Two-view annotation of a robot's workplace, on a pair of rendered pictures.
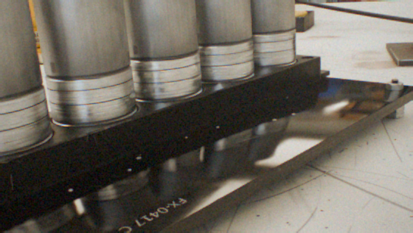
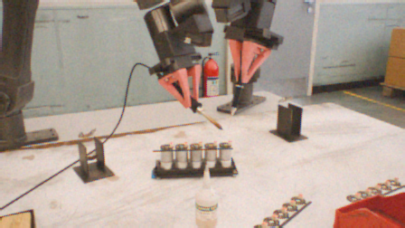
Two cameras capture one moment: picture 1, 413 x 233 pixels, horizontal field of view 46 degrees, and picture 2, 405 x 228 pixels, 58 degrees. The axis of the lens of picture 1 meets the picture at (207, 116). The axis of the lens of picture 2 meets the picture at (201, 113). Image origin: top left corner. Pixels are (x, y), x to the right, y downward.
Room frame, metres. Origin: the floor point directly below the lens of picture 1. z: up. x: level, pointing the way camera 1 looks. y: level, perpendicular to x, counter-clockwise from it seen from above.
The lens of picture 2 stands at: (0.65, 0.44, 1.09)
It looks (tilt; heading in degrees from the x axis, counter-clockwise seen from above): 18 degrees down; 220
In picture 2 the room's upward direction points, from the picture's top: straight up
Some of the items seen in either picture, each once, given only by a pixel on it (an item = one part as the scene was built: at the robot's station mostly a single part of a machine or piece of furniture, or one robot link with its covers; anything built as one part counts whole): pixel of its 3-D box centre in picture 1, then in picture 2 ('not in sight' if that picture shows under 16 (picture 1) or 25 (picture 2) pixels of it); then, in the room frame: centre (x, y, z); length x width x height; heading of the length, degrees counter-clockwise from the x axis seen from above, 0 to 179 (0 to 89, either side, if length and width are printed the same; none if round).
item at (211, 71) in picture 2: not in sight; (211, 80); (-2.04, -1.72, 0.29); 0.16 x 0.15 x 0.55; 154
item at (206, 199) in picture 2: not in sight; (206, 194); (0.27, 0.13, 0.80); 0.03 x 0.03 x 0.10
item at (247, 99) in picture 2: not in sight; (242, 92); (-0.30, -0.19, 0.79); 0.20 x 0.07 x 0.08; 2
